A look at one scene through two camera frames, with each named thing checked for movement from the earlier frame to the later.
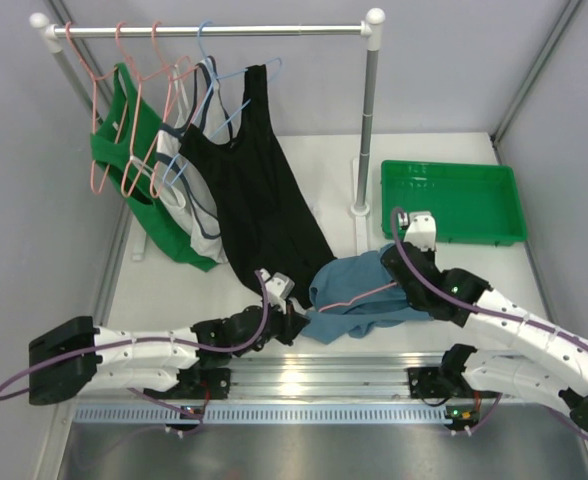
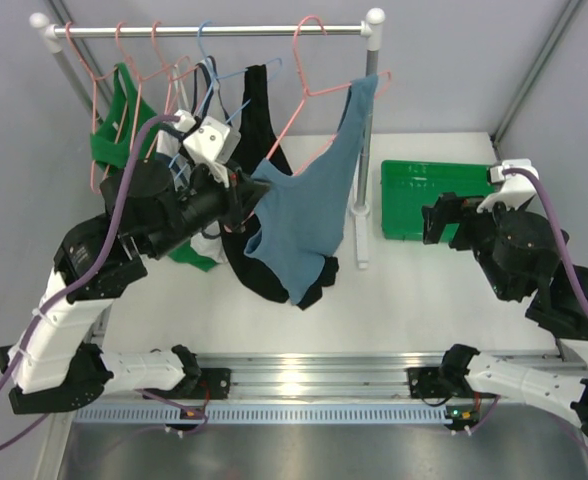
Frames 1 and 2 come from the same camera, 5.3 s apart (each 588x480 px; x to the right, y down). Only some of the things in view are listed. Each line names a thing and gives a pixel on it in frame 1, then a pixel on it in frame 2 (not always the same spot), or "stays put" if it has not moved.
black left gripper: x=288 y=326 -> x=235 y=201
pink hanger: x=358 y=298 -> x=306 y=94
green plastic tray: x=472 y=203 stays put
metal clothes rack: x=371 y=30 stays put
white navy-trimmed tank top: x=208 y=111 stays put
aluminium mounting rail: x=320 y=376 stays put
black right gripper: x=430 y=255 -> x=450 y=208
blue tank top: x=354 y=295 -> x=299 y=219
